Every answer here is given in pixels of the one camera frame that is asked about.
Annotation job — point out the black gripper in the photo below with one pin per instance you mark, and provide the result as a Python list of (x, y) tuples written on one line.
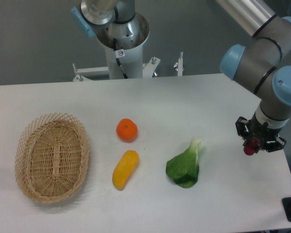
[(269, 139)]

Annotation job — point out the orange tangerine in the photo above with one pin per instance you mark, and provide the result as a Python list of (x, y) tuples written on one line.
[(127, 130)]

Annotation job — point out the white table clamp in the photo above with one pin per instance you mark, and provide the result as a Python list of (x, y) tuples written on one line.
[(179, 66)]

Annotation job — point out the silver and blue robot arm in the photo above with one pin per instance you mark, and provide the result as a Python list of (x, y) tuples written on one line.
[(254, 68)]

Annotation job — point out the green bok choy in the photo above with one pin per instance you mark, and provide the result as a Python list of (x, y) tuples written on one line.
[(183, 169)]

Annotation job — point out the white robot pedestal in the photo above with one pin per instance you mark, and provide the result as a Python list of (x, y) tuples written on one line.
[(123, 47)]

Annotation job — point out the purple sweet potato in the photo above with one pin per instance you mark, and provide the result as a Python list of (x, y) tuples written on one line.
[(251, 146)]

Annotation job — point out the woven wicker basket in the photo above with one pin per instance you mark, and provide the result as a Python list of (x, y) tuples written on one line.
[(52, 158)]

